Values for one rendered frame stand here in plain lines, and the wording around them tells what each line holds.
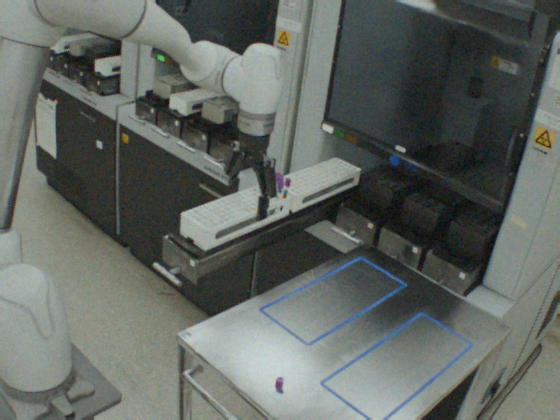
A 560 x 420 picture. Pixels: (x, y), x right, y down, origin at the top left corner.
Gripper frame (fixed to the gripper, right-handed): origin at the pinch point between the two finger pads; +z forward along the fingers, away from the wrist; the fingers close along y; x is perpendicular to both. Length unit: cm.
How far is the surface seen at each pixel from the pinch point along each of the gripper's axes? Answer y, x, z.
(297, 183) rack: -0.3, 19.7, 0.0
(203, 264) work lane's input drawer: 6.7, -19.9, 7.0
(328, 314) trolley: 39.4, -13.5, 4.3
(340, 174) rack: 3.3, 34.6, -0.4
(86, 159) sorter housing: -132, 29, 47
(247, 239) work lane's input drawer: 6.2, -5.1, 5.7
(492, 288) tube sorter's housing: 57, 38, 12
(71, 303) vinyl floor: -88, -8, 86
